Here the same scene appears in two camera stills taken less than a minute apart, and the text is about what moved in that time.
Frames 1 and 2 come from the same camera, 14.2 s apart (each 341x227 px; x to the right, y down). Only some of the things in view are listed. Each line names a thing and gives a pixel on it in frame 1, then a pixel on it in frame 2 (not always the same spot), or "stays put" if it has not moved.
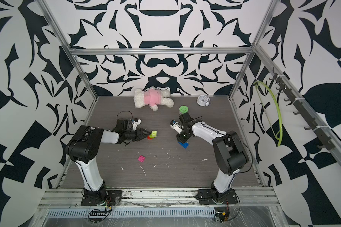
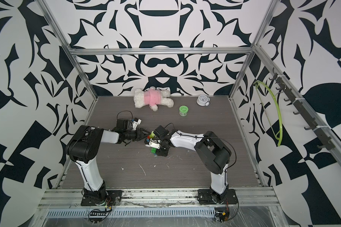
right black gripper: (178, 137) → (160, 152)
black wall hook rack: (315, 127) stays put
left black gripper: (139, 137) stays put
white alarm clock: (203, 100) stays put
